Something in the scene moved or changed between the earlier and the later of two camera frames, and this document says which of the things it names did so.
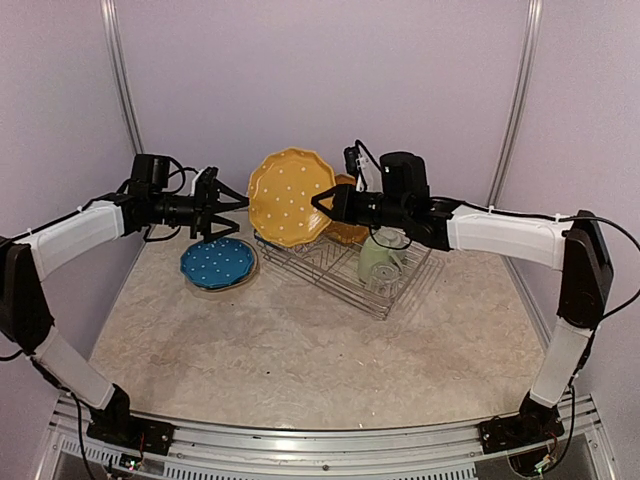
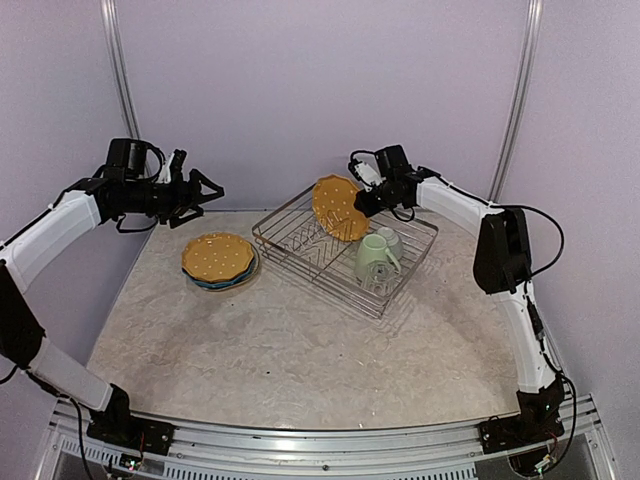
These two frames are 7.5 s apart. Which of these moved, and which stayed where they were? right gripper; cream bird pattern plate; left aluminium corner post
Moved: right gripper
Stayed: left aluminium corner post; cream bird pattern plate
